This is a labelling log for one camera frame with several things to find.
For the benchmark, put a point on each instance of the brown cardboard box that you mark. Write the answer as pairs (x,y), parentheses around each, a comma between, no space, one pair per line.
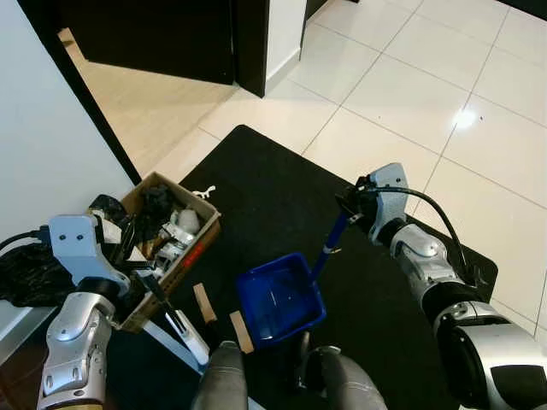
(192,256)

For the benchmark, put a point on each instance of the black crumpled rubbish bag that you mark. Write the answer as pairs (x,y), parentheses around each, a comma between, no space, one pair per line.
(156,205)

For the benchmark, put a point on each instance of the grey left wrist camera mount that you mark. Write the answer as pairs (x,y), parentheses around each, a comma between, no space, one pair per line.
(75,243)

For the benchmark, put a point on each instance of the small wooden block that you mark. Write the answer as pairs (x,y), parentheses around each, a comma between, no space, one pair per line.
(242,333)
(204,303)

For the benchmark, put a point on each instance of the black floor mat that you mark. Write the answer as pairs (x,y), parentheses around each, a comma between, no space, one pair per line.
(273,205)

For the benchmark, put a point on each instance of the dark door frame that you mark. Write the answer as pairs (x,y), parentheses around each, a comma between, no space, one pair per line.
(250,47)

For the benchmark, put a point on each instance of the dark wooden door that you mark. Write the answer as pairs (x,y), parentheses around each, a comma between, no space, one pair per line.
(145,38)

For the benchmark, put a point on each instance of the blue plastic dustpan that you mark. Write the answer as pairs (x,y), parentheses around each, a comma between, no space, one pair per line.
(278,299)

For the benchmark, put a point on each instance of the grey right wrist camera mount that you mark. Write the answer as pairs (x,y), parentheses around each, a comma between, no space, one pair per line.
(390,196)

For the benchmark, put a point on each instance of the large black plastic bag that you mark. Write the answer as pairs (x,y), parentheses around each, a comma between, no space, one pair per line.
(30,273)

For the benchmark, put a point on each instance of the crumpled black plastic wrapper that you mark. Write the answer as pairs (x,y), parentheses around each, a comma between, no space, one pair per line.
(109,209)

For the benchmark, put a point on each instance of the white plastic bottle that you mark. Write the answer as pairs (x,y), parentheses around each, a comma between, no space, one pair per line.
(185,224)

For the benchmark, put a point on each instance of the black wall edge strip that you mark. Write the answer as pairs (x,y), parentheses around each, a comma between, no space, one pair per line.
(77,94)

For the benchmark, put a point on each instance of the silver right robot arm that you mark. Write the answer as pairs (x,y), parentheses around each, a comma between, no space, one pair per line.
(479,342)

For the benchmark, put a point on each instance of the small white scrap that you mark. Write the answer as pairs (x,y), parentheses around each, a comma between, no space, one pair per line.
(205,192)

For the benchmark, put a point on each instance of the grey left robot leg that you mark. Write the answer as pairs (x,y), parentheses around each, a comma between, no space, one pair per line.
(220,380)

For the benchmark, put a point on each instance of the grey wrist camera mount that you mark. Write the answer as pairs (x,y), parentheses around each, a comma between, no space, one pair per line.
(75,243)
(390,196)

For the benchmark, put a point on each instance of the grey robot leg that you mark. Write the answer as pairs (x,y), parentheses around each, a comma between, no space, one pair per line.
(220,380)
(346,383)

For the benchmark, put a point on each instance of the dark furniture piece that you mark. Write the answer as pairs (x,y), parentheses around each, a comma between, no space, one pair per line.
(526,7)

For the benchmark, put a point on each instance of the grey right robot leg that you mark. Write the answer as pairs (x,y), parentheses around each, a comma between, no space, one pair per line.
(346,383)

